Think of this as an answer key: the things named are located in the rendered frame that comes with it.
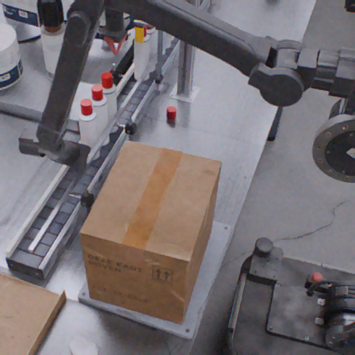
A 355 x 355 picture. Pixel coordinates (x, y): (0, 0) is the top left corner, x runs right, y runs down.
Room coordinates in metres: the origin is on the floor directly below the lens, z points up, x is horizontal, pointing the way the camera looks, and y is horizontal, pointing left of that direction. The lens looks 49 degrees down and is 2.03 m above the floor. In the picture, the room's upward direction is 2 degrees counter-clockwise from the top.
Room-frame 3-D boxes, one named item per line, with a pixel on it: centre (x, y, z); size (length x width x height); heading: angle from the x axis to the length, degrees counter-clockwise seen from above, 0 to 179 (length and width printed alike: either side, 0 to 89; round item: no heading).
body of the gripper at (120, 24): (1.52, 0.02, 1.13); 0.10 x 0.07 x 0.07; 156
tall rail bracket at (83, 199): (0.95, 0.13, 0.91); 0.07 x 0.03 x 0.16; 66
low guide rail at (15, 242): (1.30, 0.09, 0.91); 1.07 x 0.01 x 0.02; 156
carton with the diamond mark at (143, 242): (0.81, -0.06, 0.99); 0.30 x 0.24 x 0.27; 160
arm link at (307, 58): (0.81, -0.30, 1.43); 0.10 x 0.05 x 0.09; 70
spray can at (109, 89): (1.30, 0.05, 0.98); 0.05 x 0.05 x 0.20
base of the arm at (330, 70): (0.79, -0.38, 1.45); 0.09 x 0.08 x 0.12; 160
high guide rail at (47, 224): (1.27, 0.02, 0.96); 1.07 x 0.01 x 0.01; 156
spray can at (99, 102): (1.24, 0.08, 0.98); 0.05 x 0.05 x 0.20
